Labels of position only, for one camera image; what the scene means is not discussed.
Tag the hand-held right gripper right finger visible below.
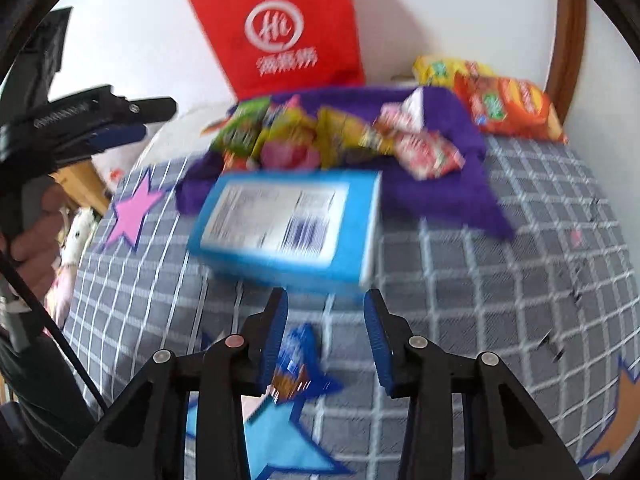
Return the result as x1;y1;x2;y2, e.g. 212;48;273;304
363;288;586;480

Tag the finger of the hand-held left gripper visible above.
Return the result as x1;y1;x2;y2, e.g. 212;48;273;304
85;85;178;123
55;124;148;158

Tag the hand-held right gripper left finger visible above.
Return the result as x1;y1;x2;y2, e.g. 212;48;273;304
60;287;290;480

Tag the blue snack packet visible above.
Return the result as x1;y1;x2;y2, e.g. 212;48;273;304
272;327;316;403

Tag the green snack packet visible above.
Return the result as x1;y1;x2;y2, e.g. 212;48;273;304
209;99;271;158

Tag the pink yellow snack packet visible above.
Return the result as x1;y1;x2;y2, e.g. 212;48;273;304
252;102;321;170

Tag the red snack packet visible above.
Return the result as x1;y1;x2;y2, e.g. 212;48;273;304
392;130;466;181

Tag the person's left hand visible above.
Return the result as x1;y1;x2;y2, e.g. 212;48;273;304
0;185;68;306

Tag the pink star sticker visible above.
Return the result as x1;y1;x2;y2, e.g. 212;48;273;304
97;170;168;253

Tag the blue star sticker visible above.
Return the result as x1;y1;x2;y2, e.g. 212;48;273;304
185;322;353;480

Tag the blue cardboard box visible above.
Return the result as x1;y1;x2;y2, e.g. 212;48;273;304
187;169;383;297

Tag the grey checked bed sheet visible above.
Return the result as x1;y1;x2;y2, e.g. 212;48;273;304
65;135;636;480

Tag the white plush toy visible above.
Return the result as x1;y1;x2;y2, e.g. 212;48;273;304
45;207;101;326

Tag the purple towel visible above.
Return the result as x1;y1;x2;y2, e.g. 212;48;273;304
175;85;518;241

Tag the red paper bag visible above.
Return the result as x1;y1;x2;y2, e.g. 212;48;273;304
186;0;367;102

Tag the crumpled pink snack packet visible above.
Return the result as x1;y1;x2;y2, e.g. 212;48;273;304
375;87;428;133

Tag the orange star sticker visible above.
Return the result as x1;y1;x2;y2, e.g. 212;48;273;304
577;357;640;466

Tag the orange snack bag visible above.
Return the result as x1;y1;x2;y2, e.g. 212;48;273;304
454;74;568;143

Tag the yellow snack bag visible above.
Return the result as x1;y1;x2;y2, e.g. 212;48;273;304
412;55;493;88

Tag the black cable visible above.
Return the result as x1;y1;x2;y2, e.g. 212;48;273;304
0;247;108;413

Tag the wooden door frame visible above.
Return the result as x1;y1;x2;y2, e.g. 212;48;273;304
545;0;588;126

